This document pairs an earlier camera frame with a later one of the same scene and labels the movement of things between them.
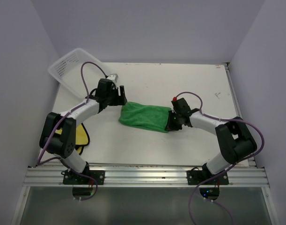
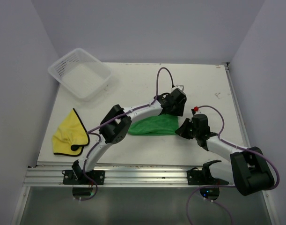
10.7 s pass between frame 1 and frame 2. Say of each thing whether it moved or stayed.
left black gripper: moved
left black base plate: stayed
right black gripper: moved
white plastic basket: stayed
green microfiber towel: moved
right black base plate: stayed
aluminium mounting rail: stayed
